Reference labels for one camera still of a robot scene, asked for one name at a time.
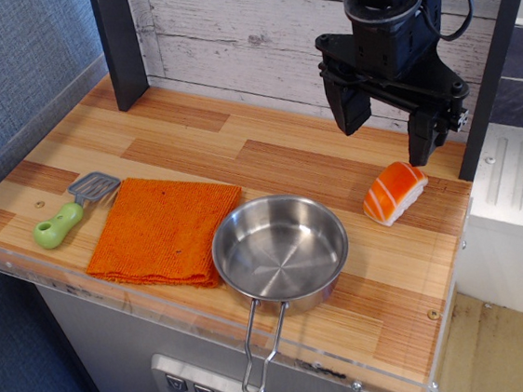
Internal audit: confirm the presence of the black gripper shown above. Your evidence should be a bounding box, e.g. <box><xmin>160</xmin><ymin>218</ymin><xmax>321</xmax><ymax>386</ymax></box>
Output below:
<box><xmin>315</xmin><ymin>7</ymin><xmax>470</xmax><ymax>167</ymax></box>

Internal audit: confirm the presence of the orange cloth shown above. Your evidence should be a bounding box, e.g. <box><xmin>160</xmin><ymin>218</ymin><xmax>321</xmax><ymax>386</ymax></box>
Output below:
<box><xmin>87</xmin><ymin>178</ymin><xmax>242</xmax><ymax>289</ymax></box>

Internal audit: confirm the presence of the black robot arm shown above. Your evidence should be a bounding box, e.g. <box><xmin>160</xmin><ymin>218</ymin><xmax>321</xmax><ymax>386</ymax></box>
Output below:
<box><xmin>315</xmin><ymin>0</ymin><xmax>472</xmax><ymax>167</ymax></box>

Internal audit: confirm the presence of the salmon sushi toy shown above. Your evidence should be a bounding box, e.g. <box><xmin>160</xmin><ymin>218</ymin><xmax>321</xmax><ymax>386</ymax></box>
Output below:
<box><xmin>363</xmin><ymin>161</ymin><xmax>428</xmax><ymax>226</ymax></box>

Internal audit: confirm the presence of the white ribbed box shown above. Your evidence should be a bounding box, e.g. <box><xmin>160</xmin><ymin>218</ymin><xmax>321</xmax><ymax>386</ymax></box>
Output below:
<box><xmin>455</xmin><ymin>124</ymin><xmax>523</xmax><ymax>312</ymax></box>

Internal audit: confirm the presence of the clear acrylic table edge guard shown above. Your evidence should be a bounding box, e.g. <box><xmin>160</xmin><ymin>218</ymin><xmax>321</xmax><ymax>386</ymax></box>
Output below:
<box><xmin>0</xmin><ymin>178</ymin><xmax>471</xmax><ymax>392</ymax></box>

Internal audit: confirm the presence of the steel pan with wire handle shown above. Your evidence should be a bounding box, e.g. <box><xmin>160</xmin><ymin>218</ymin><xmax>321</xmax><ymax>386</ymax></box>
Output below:
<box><xmin>211</xmin><ymin>195</ymin><xmax>349</xmax><ymax>392</ymax></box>

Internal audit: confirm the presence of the dark right frame post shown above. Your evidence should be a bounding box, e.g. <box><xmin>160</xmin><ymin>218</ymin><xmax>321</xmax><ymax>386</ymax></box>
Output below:
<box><xmin>459</xmin><ymin>0</ymin><xmax>521</xmax><ymax>181</ymax></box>

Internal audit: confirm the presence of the dark frame post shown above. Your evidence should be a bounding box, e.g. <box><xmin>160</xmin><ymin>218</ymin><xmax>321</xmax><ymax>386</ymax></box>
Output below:
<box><xmin>90</xmin><ymin>0</ymin><xmax>149</xmax><ymax>112</ymax></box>
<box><xmin>459</xmin><ymin>0</ymin><xmax>521</xmax><ymax>181</ymax></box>

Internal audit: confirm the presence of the dark left frame post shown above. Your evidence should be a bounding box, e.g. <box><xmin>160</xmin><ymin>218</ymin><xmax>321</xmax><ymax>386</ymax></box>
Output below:
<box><xmin>90</xmin><ymin>0</ymin><xmax>149</xmax><ymax>112</ymax></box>

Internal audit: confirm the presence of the green handled grey spatula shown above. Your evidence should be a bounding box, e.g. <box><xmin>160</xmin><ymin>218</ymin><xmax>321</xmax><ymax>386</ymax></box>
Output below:
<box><xmin>33</xmin><ymin>171</ymin><xmax>121</xmax><ymax>250</ymax></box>

